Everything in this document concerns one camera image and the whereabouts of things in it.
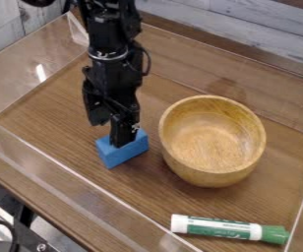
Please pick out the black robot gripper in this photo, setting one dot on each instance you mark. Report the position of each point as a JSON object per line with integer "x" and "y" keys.
{"x": 112, "y": 81}

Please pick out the blue foam block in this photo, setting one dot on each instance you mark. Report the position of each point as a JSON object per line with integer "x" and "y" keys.
{"x": 115, "y": 156}

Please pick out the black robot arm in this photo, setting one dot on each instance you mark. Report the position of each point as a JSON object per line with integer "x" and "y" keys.
{"x": 113, "y": 24}

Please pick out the brown wooden bowl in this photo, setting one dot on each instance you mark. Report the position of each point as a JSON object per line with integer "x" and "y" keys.
{"x": 214, "y": 140}

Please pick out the green white marker pen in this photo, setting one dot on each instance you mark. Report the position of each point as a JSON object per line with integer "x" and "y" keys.
{"x": 230, "y": 229}

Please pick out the clear acrylic tray wall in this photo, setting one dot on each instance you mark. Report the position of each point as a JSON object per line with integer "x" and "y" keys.
{"x": 116, "y": 210}

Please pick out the black metal stand bracket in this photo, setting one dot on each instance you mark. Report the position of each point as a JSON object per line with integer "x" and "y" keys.
{"x": 31, "y": 242}

